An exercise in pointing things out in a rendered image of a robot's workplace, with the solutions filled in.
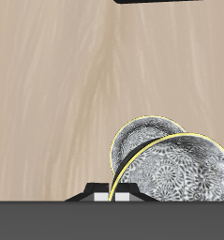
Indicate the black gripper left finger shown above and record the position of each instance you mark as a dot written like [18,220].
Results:
[97,189]

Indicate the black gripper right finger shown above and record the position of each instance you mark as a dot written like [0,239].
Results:
[127,189]

